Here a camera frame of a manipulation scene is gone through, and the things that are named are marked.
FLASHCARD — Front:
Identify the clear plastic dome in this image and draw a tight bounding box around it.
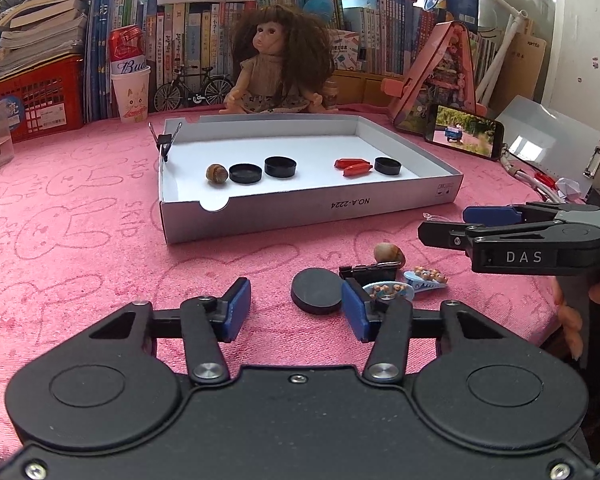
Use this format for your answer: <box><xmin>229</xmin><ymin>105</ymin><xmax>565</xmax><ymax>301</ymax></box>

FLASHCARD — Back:
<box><xmin>422</xmin><ymin>211</ymin><xmax>464</xmax><ymax>223</ymax></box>

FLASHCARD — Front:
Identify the black binder clip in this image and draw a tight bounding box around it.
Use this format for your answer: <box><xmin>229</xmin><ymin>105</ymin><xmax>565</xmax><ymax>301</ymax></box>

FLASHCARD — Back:
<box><xmin>338</xmin><ymin>261</ymin><xmax>401</xmax><ymax>286</ymax></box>
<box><xmin>148</xmin><ymin>122</ymin><xmax>183</xmax><ymax>162</ymax></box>

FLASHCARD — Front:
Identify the black round lid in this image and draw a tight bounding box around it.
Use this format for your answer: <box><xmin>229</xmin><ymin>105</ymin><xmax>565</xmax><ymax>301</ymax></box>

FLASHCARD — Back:
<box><xmin>230</xmin><ymin>162</ymin><xmax>262</xmax><ymax>184</ymax></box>
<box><xmin>290</xmin><ymin>268</ymin><xmax>343</xmax><ymax>315</ymax></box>

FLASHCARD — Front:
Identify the small black cap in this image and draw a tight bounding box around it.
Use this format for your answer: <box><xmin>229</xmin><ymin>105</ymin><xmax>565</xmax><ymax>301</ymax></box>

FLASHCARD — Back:
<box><xmin>374</xmin><ymin>157</ymin><xmax>402</xmax><ymax>176</ymax></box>

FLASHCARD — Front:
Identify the red plastic tube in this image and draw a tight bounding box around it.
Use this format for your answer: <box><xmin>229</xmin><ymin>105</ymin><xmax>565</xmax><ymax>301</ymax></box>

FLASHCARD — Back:
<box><xmin>342</xmin><ymin>162</ymin><xmax>373</xmax><ymax>178</ymax></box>
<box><xmin>334</xmin><ymin>158</ymin><xmax>368</xmax><ymax>170</ymax></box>

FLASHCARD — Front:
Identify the brown walnut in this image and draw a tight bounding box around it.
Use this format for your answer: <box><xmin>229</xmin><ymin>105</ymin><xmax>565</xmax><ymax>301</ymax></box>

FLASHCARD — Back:
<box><xmin>206</xmin><ymin>164</ymin><xmax>230</xmax><ymax>185</ymax></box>

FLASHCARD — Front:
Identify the black disc lid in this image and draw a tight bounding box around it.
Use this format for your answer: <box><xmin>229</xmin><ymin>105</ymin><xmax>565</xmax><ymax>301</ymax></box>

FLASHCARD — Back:
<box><xmin>264</xmin><ymin>156</ymin><xmax>297</xmax><ymax>179</ymax></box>

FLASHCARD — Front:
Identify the clear plastic clipboard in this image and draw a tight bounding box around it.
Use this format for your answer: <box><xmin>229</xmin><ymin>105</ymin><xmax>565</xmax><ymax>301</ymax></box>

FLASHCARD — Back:
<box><xmin>496</xmin><ymin>96</ymin><xmax>600</xmax><ymax>198</ymax></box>

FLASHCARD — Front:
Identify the black smartphone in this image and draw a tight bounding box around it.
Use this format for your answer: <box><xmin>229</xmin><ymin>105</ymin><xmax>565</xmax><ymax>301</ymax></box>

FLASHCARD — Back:
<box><xmin>425</xmin><ymin>105</ymin><xmax>504</xmax><ymax>160</ymax></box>

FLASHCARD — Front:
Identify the shallow white cardboard tray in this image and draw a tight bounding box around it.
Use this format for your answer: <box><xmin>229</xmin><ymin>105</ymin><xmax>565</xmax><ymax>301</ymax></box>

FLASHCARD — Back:
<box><xmin>158</xmin><ymin>114</ymin><xmax>463</xmax><ymax>244</ymax></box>

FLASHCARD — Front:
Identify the pink triangular toy box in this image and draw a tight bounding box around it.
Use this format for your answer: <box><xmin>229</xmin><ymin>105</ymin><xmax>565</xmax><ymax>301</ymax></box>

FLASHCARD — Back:
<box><xmin>380</xmin><ymin>21</ymin><xmax>486</xmax><ymax>136</ymax></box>

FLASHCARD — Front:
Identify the pink bunny tablecloth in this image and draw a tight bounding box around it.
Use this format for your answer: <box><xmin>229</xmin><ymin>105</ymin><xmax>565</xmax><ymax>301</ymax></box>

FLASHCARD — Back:
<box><xmin>0</xmin><ymin>120</ymin><xmax>557</xmax><ymax>460</ymax></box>

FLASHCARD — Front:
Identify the black binder clip on tray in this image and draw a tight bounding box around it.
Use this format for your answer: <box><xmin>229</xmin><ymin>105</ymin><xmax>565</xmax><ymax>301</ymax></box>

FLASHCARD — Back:
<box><xmin>148</xmin><ymin>122</ymin><xmax>183</xmax><ymax>162</ymax></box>

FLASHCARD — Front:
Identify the small brown jar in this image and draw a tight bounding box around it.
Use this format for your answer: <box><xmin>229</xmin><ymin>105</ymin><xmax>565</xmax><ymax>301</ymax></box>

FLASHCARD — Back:
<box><xmin>322</xmin><ymin>79</ymin><xmax>339</xmax><ymax>110</ymax></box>

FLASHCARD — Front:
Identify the miniature black bicycle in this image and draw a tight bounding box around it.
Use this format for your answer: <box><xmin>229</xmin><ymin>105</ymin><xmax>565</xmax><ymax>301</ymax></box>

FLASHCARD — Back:
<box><xmin>154</xmin><ymin>67</ymin><xmax>233</xmax><ymax>112</ymax></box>

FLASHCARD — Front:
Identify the brown-haired doll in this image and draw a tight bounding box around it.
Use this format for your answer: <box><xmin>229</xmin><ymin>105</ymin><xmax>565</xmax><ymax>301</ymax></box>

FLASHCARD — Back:
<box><xmin>221</xmin><ymin>4</ymin><xmax>334</xmax><ymax>114</ymax></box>

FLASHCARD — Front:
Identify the white paper cup with cat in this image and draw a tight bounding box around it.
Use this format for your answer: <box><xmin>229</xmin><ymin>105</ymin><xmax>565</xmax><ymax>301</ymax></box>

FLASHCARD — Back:
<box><xmin>111</xmin><ymin>67</ymin><xmax>150</xmax><ymax>124</ymax></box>

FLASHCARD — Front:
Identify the red plastic crate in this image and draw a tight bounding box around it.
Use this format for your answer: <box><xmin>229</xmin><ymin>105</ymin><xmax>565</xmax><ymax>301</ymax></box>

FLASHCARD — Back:
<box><xmin>0</xmin><ymin>54</ymin><xmax>83</xmax><ymax>143</ymax></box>

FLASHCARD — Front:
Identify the red beer can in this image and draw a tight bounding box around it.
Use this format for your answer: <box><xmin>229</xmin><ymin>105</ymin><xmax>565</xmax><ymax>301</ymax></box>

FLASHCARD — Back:
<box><xmin>108</xmin><ymin>25</ymin><xmax>146</xmax><ymax>75</ymax></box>

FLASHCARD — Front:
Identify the stack of books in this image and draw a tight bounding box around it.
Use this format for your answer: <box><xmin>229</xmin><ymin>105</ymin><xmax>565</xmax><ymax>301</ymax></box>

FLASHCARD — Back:
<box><xmin>0</xmin><ymin>0</ymin><xmax>90</xmax><ymax>78</ymax></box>

